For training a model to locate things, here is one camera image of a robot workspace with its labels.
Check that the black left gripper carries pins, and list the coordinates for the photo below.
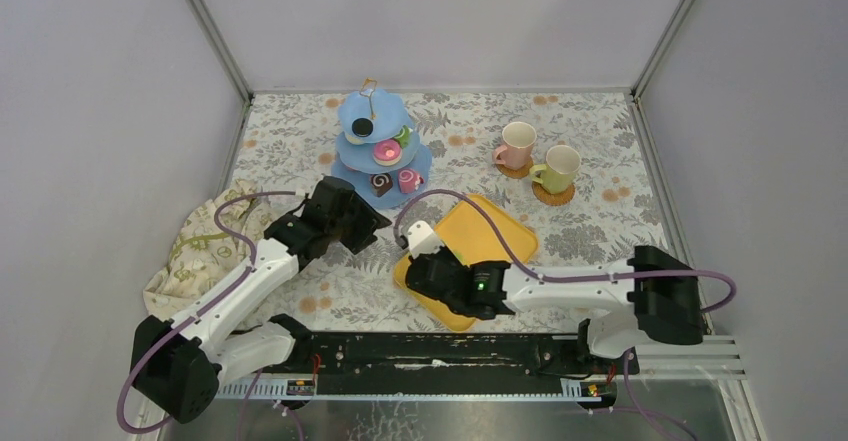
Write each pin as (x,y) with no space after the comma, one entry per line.
(351,215)

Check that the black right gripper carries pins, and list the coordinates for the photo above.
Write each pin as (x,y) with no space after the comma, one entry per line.
(445,253)

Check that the chocolate swirl roll cake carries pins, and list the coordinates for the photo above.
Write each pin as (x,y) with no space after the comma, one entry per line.
(381,183)

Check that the yellow serving tray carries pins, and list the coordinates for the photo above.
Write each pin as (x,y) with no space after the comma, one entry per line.
(468,235)

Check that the pink swirl roll cake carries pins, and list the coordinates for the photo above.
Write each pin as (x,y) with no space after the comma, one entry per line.
(409,180)

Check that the blue three-tier cake stand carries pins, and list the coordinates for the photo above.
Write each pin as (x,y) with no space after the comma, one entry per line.
(355,164)

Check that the pink sprinkled donut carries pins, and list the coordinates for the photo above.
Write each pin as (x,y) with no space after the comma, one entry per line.
(387,153)

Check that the white glazed donut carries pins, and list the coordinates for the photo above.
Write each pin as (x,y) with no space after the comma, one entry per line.
(354,140)

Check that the green swirl roll cake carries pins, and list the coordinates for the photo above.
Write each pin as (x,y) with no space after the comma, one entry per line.
(402,138)

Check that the black sandwich cookie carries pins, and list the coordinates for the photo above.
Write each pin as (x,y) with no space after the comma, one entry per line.
(362,127)

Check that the green ceramic mug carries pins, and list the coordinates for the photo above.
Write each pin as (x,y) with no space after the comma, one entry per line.
(558,171)

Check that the pink ceramic mug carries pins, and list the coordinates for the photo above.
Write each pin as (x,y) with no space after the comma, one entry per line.
(517,141)

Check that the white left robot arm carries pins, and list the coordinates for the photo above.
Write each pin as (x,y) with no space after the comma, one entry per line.
(180,363)

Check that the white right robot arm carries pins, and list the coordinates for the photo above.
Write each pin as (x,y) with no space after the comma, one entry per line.
(650,298)

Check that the woven rattan coaster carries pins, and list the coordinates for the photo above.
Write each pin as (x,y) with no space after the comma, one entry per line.
(553,199)
(519,173)

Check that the beige printed cloth bag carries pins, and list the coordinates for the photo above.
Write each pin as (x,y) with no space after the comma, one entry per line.
(203,254)

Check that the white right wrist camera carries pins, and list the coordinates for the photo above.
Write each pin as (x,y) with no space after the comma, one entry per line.
(422,240)

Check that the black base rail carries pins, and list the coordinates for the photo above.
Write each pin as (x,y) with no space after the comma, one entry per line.
(501,365)

